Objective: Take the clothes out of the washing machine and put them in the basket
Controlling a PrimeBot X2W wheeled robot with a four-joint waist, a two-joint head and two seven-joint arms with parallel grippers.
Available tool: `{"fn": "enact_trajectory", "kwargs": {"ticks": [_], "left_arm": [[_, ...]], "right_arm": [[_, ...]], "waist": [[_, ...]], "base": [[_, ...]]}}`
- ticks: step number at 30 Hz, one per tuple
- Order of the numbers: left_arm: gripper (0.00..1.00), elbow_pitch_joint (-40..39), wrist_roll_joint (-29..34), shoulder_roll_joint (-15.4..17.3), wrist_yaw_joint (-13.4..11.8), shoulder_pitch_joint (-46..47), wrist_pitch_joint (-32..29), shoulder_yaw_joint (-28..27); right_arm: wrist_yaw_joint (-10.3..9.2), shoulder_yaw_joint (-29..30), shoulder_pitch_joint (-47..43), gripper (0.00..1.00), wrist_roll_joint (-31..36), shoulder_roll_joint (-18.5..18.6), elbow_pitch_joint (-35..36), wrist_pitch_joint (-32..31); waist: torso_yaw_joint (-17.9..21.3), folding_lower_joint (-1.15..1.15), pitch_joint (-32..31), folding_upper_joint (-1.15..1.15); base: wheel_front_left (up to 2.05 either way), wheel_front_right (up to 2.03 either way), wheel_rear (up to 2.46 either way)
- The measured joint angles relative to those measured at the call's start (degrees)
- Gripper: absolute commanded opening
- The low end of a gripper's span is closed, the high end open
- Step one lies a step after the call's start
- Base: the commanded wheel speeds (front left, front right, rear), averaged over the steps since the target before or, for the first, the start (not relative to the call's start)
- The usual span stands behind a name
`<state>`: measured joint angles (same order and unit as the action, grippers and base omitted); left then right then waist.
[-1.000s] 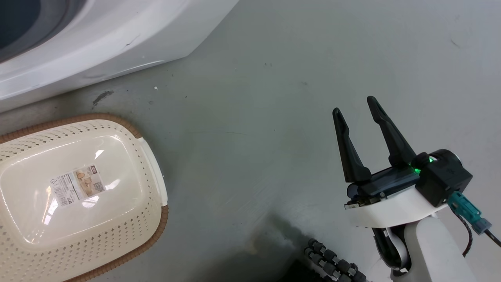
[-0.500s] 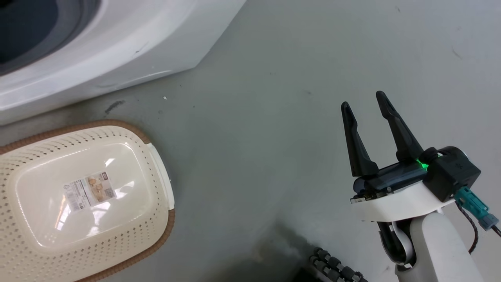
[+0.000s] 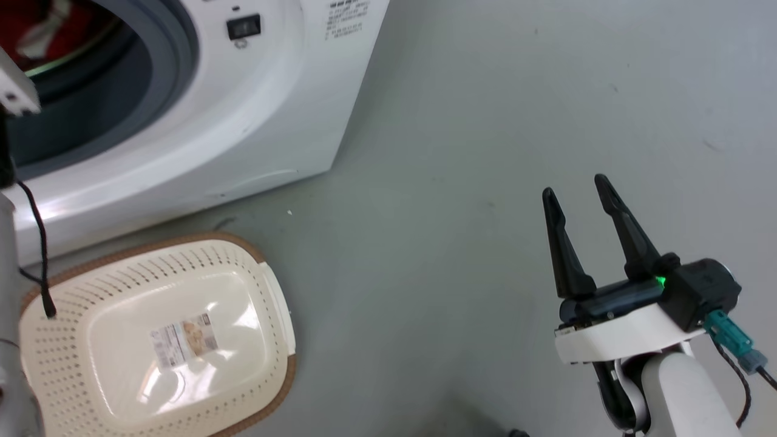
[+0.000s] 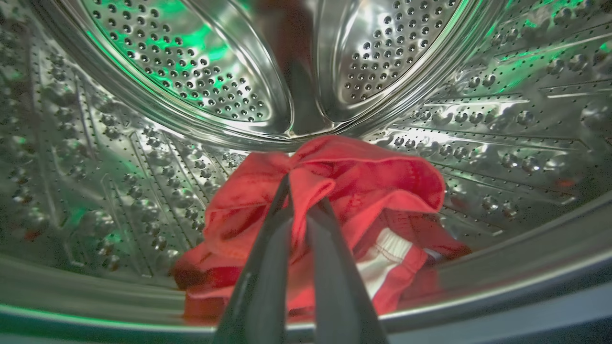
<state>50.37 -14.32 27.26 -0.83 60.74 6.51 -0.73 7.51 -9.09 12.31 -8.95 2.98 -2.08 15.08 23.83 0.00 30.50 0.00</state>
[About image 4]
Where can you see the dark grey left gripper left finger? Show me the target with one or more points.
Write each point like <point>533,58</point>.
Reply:
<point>260,286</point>

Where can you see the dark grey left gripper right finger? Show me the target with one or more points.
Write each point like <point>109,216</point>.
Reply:
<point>342,291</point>

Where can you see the red garment with white trim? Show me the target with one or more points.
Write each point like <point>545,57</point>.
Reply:
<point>363,191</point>

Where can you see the stainless steel washing machine drum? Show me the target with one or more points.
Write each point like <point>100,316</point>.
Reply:
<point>143,143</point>

